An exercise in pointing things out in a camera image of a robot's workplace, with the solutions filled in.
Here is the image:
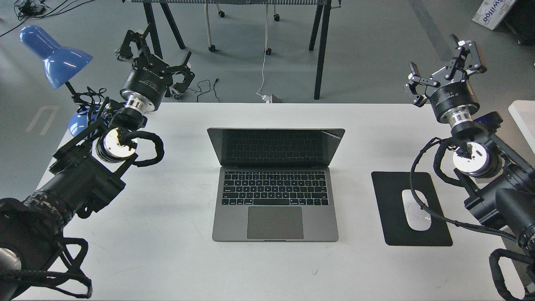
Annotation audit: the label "black-legged background table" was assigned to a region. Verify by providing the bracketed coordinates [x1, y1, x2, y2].
[122, 0, 342, 100]

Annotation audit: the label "tangled black cables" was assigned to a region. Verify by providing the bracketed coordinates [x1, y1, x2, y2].
[0, 0, 97, 37]

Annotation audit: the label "black mouse pad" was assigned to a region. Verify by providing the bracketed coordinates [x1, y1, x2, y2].
[371, 171, 453, 247]

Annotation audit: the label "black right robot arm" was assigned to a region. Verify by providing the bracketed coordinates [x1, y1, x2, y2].
[405, 35, 535, 301]

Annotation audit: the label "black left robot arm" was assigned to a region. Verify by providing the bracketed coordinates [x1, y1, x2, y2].
[1, 29, 195, 301]

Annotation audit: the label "black cable on floor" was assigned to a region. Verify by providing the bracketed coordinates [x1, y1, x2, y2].
[190, 78, 220, 103]

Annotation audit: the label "blue desk lamp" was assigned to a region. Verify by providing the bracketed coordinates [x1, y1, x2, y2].
[19, 26, 100, 136]

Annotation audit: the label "white charger cable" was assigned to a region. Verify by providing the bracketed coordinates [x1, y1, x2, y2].
[256, 0, 283, 103]

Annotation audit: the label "white cardboard box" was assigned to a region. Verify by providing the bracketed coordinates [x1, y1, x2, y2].
[472, 0, 517, 30]

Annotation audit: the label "white computer mouse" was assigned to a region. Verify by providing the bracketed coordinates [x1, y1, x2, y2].
[402, 190, 432, 231]

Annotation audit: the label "grey open laptop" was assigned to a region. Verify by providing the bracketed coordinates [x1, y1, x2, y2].
[207, 128, 345, 242]

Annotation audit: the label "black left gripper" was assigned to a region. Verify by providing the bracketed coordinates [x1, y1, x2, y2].
[115, 24, 196, 112]

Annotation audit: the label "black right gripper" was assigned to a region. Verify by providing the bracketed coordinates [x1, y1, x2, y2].
[404, 34, 487, 123]

